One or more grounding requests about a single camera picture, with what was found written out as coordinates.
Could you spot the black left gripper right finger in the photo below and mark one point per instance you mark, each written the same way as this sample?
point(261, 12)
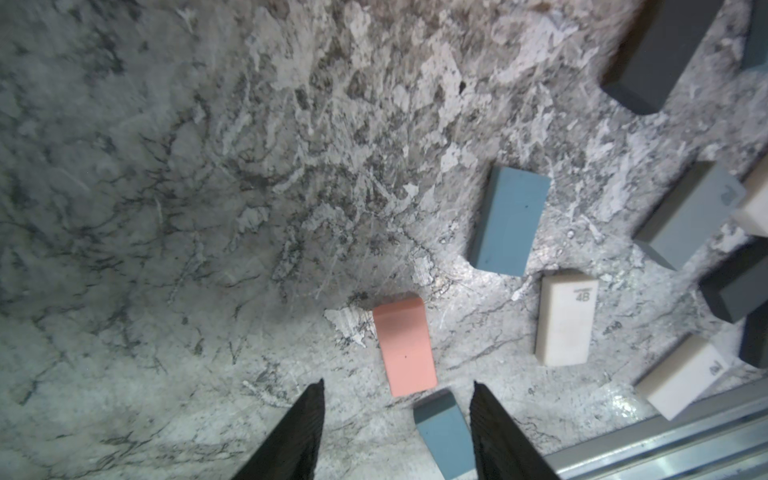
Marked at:
point(501, 449)

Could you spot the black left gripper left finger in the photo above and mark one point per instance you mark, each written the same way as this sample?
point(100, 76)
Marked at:
point(291, 450)

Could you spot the pink eraser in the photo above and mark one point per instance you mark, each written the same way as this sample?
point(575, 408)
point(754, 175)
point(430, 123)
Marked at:
point(404, 340)

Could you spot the blue eraser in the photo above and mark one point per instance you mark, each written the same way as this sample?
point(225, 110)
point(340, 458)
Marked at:
point(444, 430)
point(755, 47)
point(511, 211)

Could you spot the white eraser middle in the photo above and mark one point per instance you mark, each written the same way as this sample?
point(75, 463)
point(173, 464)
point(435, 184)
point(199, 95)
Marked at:
point(566, 316)

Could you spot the white eraser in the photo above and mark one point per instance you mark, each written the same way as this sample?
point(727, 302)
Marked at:
point(687, 372)
point(566, 316)

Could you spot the white eraser bottom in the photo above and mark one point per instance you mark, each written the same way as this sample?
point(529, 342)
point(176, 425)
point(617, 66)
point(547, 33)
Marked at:
point(687, 372)

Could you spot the black eraser bottom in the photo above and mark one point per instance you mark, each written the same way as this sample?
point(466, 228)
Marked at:
point(753, 350)

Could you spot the black eraser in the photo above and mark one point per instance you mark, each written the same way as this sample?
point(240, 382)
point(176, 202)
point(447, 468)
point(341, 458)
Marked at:
point(753, 350)
point(656, 52)
point(739, 285)

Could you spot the black eraser lower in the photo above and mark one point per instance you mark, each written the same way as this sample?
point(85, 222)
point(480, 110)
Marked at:
point(739, 285)

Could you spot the grey eraser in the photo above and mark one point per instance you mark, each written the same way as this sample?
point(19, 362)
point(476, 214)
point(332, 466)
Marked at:
point(692, 211)

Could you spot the cream eraser centre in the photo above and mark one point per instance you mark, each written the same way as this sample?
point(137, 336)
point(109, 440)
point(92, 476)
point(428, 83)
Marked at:
point(751, 215)

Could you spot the black eraser centre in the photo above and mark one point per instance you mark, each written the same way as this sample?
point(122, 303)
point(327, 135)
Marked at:
point(656, 52)

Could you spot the aluminium front rail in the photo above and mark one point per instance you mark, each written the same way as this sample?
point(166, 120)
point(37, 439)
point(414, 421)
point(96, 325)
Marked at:
point(721, 437)

